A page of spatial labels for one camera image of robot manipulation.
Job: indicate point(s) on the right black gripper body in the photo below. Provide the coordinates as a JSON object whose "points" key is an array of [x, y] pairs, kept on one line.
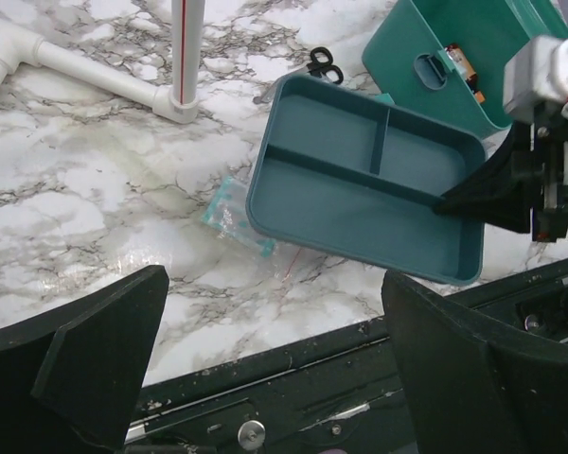
{"points": [[542, 148]]}

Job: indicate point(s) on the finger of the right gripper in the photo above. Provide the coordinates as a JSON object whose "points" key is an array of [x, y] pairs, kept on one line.
{"points": [[499, 192]]}

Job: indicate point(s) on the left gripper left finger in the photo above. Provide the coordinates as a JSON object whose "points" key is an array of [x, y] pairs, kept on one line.
{"points": [[70, 377]]}

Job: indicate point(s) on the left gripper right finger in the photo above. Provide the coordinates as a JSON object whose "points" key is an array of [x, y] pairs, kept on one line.
{"points": [[474, 384]]}

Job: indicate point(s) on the teal medicine kit box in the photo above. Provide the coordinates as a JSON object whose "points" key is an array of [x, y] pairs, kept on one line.
{"points": [[446, 58]]}

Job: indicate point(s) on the brown medicine bottle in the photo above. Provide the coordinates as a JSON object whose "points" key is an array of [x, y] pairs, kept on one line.
{"points": [[465, 70]]}

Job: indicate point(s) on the teal divided tray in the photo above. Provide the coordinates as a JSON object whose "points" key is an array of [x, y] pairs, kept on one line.
{"points": [[348, 175]]}

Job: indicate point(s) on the clear zip bag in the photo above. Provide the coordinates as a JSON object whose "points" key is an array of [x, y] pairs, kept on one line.
{"points": [[287, 266]]}

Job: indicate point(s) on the teal bandage packet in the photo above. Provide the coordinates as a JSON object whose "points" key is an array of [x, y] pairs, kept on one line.
{"points": [[227, 214]]}

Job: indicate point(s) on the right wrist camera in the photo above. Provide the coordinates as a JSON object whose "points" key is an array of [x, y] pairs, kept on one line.
{"points": [[537, 73]]}

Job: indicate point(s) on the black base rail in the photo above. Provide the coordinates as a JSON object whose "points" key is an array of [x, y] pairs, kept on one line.
{"points": [[339, 392]]}

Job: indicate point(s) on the black handled scissors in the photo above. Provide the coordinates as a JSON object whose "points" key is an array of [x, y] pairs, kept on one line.
{"points": [[322, 66]]}

